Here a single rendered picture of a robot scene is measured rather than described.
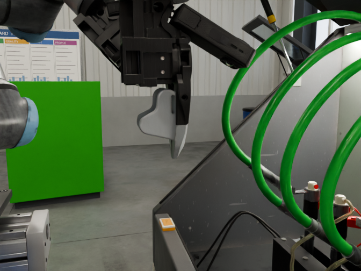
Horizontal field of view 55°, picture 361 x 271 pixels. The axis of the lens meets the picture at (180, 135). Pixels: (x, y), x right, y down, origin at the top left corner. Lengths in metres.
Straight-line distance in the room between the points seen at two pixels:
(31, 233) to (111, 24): 0.45
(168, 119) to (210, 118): 7.11
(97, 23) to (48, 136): 3.19
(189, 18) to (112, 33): 0.21
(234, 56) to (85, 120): 3.42
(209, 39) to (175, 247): 0.48
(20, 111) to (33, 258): 0.32
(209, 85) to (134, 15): 7.10
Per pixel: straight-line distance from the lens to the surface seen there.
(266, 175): 0.64
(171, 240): 0.80
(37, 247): 0.80
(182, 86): 0.41
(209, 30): 0.44
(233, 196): 0.99
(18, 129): 0.85
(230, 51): 0.44
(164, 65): 0.42
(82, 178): 3.92
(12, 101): 0.87
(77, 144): 3.84
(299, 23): 0.66
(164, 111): 0.43
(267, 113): 0.53
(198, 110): 7.42
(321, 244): 0.77
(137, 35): 0.43
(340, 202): 0.64
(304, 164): 1.06
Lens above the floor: 1.30
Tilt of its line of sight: 9 degrees down
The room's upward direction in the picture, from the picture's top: straight up
